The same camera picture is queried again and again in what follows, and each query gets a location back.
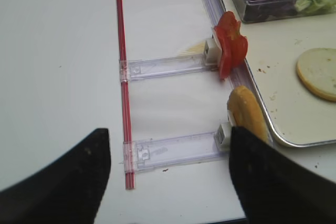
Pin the tomato slices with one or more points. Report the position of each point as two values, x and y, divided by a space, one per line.
233 44

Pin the white pusher block upper left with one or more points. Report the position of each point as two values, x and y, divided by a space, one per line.
212 50

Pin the clear rail lower left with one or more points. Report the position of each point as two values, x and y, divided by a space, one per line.
153 154

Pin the cream metal tray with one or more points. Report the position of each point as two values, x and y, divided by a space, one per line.
296 116

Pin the white pusher block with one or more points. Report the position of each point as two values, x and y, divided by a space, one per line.
223 134
212 50

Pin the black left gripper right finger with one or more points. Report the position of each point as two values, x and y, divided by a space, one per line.
272 188

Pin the upright bun half left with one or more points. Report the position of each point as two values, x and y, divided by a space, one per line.
247 113

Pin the bun base on tray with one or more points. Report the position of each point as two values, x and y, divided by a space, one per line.
316 70

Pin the left red rod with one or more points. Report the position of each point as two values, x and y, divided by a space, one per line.
127 134

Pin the clear rail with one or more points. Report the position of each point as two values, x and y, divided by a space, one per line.
146 69
153 154

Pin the white pusher block lower left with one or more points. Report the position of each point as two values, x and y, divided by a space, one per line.
223 134

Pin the clear rail upper left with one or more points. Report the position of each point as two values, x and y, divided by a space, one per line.
146 69

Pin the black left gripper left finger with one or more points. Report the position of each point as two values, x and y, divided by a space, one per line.
69 190

